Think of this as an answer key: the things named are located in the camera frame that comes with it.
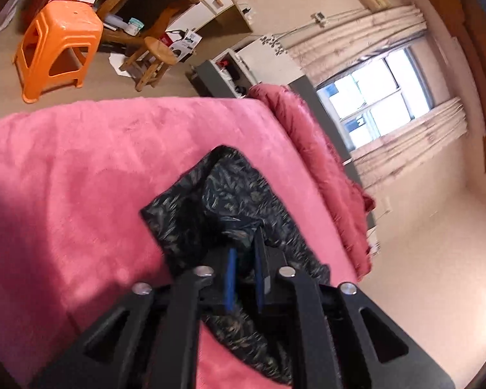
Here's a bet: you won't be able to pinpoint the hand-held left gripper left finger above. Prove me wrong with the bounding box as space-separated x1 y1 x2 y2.
32 247 239 389

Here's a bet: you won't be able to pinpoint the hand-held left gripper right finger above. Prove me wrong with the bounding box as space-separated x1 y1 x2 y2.
253 227 456 389

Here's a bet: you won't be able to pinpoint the dark leaf-print pants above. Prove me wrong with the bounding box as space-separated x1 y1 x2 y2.
140 145 330 385

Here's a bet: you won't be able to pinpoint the red duvet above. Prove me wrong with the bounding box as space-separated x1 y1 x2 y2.
247 84 376 280

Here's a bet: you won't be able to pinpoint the pink bed blanket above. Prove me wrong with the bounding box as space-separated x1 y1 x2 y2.
0 96 359 389

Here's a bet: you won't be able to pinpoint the patterned beige curtain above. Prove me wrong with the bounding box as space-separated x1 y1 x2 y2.
285 5 428 86
350 97 468 211

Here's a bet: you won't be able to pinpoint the window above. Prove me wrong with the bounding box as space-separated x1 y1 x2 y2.
316 46 434 150

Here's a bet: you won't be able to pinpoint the white nightstand with leaf decor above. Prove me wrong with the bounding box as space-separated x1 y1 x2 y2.
211 34 304 98

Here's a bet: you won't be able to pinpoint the white paper sheet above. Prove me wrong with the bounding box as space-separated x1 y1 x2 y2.
109 51 136 77

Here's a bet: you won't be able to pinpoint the white printed cardboard box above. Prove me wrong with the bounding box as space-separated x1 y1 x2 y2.
160 28 203 63

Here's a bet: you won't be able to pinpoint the round wooden stool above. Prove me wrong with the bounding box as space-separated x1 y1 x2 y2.
119 36 179 92

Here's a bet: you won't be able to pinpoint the wooden cabinet with white drawers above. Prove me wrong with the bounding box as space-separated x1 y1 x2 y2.
166 0 254 43

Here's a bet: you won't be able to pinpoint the brown wooden panel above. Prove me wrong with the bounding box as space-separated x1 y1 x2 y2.
401 0 486 183

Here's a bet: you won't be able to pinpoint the orange plastic stool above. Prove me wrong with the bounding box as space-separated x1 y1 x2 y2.
12 1 104 104

